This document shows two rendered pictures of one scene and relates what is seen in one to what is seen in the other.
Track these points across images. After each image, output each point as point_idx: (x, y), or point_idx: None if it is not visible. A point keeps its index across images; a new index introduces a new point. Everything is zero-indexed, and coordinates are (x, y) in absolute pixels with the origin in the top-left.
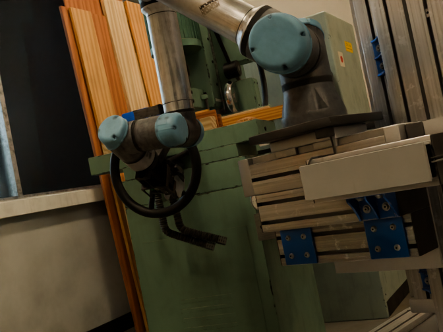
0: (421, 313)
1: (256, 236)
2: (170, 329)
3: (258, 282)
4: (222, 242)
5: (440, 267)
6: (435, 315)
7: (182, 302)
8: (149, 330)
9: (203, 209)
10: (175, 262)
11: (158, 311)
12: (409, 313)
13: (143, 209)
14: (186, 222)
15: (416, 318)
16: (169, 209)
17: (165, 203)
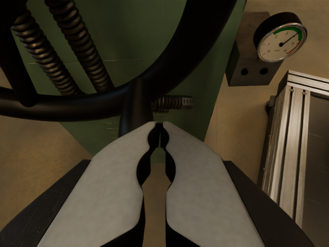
0: (307, 101)
1: (219, 70)
2: (93, 133)
3: (200, 109)
4: (186, 109)
5: None
6: (310, 97)
7: (105, 119)
8: (69, 132)
9: (135, 22)
10: (89, 88)
11: (76, 123)
12: (295, 98)
13: (5, 109)
14: (100, 41)
15: (308, 111)
16: (95, 114)
17: (42, 0)
